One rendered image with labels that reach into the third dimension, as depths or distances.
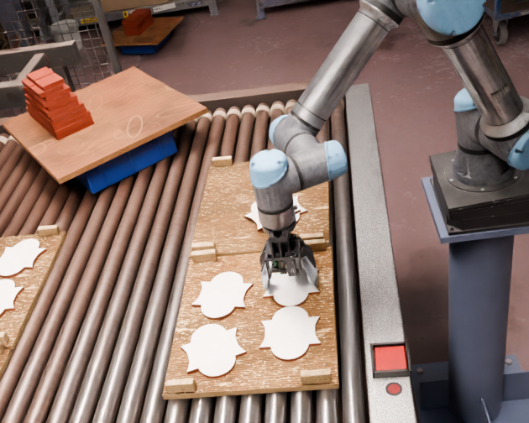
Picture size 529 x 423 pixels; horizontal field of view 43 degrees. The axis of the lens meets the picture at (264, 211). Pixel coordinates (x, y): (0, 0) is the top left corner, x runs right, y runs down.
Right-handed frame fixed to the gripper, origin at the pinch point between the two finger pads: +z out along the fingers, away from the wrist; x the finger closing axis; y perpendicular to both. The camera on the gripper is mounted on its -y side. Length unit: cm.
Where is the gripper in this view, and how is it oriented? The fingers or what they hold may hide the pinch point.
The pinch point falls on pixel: (290, 283)
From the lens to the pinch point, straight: 153.2
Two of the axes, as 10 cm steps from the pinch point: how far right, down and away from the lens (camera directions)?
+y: -0.5, 6.1, -7.9
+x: 9.9, -0.9, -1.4
